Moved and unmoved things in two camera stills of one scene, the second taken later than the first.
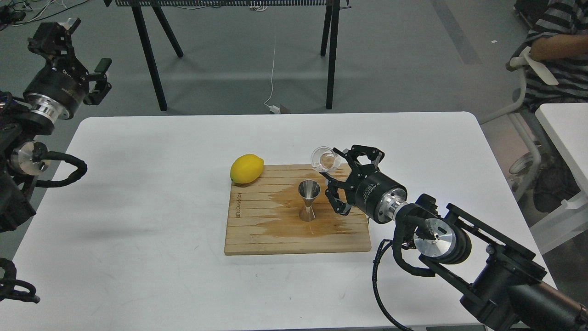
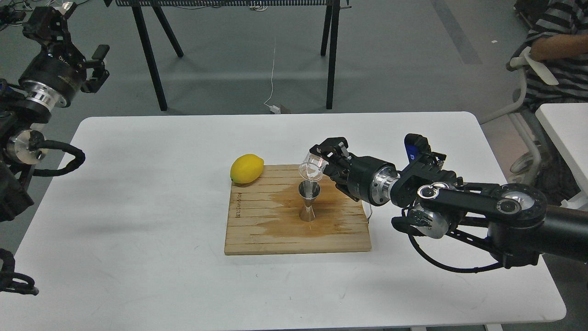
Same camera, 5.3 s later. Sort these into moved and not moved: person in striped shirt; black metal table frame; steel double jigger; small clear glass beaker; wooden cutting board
Moved: small clear glass beaker
Not moved: wooden cutting board; black metal table frame; steel double jigger; person in striped shirt
